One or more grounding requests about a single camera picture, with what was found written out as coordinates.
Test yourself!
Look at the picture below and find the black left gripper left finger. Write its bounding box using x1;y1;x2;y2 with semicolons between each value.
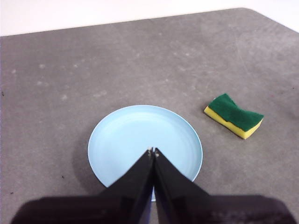
10;148;155;224

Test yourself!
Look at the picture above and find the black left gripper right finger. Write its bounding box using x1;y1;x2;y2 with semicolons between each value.
153;147;299;224

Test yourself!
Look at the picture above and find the light blue round plate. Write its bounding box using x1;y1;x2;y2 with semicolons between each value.
87;105;203;203

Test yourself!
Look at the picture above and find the yellow sponge with green pad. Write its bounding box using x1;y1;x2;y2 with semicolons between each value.
203;93;265;140

